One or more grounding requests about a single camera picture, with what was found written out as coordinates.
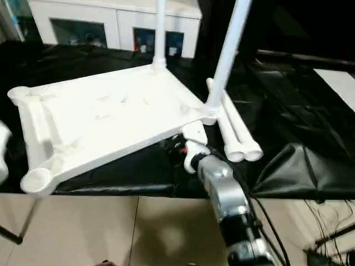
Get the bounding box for black table mat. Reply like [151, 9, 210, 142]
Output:
[0, 39, 355, 201]

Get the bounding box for white flat board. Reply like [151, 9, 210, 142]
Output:
[312, 68, 355, 109]

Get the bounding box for white glass-door cabinet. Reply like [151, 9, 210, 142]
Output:
[27, 0, 202, 59]

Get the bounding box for thin black floor cables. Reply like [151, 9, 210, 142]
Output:
[303, 198, 355, 266]

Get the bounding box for long black pole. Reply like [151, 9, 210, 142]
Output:
[256, 49, 355, 67]

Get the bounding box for white plastic table top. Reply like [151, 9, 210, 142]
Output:
[7, 63, 220, 197]

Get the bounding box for white plastic table leg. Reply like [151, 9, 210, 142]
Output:
[151, 0, 168, 76]
[220, 90, 263, 162]
[206, 78, 246, 163]
[203, 0, 253, 126]

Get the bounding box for blue white pole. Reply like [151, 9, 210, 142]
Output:
[8, 0, 26, 42]

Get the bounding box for dark metal table leg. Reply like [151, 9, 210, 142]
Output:
[0, 198, 37, 245]

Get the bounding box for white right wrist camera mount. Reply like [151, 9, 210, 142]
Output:
[181, 121, 212, 175]

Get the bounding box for black tripod leg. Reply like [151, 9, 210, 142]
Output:
[304, 229, 355, 252]

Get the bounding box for black fabric covered furniture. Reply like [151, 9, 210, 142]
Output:
[196, 0, 355, 63]

